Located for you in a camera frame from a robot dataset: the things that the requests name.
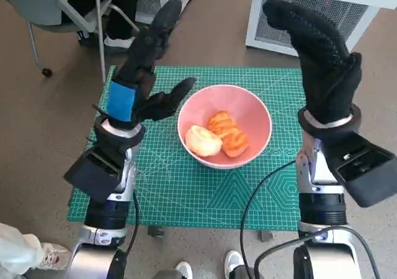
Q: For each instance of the long striped toy bread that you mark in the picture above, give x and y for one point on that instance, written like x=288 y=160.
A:
x=231 y=130

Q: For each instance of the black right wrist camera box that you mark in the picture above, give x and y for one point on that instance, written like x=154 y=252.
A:
x=366 y=173

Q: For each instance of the round toy bread bun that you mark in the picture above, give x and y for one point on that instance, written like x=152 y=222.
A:
x=201 y=139

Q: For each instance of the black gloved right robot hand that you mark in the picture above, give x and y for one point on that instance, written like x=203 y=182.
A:
x=325 y=74

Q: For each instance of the large white grilled machine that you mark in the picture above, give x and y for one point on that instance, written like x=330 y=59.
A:
x=310 y=9

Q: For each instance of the seated person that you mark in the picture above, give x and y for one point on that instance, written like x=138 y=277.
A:
x=121 y=15

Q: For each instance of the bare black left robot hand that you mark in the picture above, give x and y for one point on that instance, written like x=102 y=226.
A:
x=139 y=71

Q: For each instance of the green cutting mat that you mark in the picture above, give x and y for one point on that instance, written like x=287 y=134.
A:
x=192 y=198

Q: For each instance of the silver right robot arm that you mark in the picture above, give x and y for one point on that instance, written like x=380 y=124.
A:
x=322 y=204

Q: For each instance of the grey office chair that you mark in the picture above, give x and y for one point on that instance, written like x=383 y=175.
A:
x=34 y=3

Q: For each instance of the metal table foot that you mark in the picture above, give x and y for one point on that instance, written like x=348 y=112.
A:
x=156 y=231
x=266 y=235

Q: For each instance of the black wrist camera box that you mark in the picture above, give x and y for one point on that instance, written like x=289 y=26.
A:
x=93 y=176
x=366 y=173

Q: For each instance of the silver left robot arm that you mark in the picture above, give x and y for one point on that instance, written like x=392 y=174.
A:
x=102 y=217

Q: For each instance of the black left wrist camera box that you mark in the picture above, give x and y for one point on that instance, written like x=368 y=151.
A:
x=93 y=176

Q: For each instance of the pink bowl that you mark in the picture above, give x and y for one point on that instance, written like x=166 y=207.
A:
x=248 y=114

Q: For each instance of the person with plain white shoes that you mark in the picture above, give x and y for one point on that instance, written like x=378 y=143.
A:
x=234 y=262

